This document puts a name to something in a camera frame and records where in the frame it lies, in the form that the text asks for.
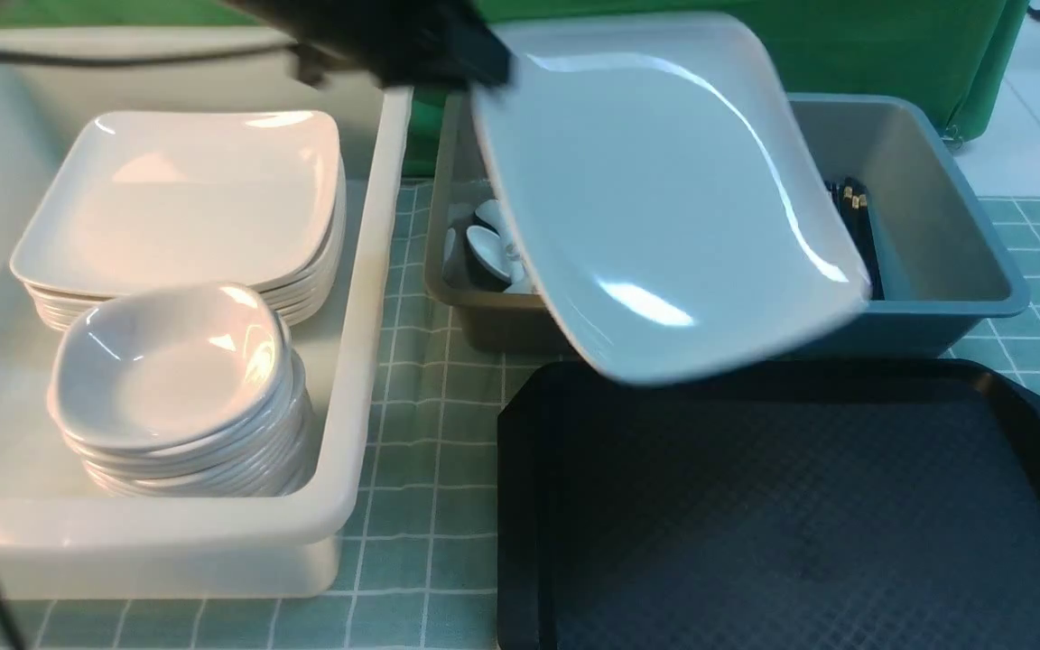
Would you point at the white square rice plate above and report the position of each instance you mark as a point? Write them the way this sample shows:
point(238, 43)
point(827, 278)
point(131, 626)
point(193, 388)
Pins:
point(663, 198)

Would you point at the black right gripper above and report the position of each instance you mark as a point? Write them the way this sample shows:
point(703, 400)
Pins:
point(444, 45)

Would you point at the pile of white spoons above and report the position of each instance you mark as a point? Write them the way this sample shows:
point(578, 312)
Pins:
point(479, 252)

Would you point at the stack of white bowls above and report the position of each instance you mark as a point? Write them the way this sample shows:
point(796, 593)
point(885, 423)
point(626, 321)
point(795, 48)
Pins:
point(186, 392)

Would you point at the large white plastic tub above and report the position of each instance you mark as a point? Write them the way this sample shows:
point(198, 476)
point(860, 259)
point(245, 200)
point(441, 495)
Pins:
point(61, 536)

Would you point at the blue-grey plastic bin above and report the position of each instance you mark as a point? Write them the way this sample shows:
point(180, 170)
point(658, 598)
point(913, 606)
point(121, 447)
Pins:
point(941, 262)

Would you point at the stack of white square plates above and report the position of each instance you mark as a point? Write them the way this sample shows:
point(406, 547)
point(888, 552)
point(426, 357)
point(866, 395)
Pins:
point(147, 199)

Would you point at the green fabric backdrop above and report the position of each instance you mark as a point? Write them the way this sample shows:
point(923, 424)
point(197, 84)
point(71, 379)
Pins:
point(946, 57)

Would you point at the black serving tray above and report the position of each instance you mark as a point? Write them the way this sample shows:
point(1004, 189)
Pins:
point(871, 504)

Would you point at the green checked tablecloth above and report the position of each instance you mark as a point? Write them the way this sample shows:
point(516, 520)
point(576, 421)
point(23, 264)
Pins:
point(417, 564)

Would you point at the brown plastic bin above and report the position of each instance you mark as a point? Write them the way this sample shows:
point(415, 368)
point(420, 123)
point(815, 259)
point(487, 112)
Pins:
point(493, 321)

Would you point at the bundle of black chopsticks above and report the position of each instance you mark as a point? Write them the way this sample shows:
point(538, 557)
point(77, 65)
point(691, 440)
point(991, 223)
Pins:
point(850, 198)

